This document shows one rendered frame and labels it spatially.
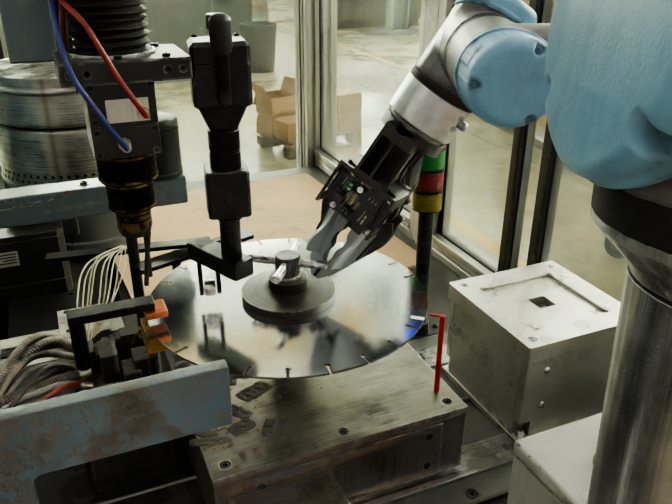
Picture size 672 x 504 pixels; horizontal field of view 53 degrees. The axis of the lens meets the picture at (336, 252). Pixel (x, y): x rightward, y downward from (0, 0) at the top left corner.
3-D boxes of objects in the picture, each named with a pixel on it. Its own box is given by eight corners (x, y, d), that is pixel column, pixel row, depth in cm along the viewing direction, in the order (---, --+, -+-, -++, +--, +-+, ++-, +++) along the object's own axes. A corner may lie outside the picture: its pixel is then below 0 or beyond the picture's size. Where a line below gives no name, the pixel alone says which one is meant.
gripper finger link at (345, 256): (298, 285, 76) (342, 222, 72) (319, 272, 81) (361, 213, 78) (319, 303, 75) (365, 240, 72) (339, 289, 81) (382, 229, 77)
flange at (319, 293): (289, 330, 74) (288, 310, 73) (222, 297, 81) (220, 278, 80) (354, 293, 82) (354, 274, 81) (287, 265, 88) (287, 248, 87)
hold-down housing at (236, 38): (252, 205, 74) (241, 9, 65) (258, 223, 69) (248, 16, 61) (200, 209, 73) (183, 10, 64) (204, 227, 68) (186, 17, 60)
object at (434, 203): (431, 200, 104) (433, 182, 103) (447, 211, 101) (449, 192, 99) (406, 205, 103) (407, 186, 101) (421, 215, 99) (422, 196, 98)
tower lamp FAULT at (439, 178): (433, 181, 103) (434, 162, 102) (449, 190, 99) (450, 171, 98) (407, 185, 101) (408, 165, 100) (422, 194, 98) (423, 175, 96)
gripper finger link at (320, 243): (277, 268, 76) (320, 203, 73) (299, 256, 82) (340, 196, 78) (298, 285, 76) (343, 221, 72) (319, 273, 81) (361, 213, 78)
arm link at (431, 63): (488, -25, 59) (469, -35, 67) (415, 82, 64) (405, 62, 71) (556, 25, 62) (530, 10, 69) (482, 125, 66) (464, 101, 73)
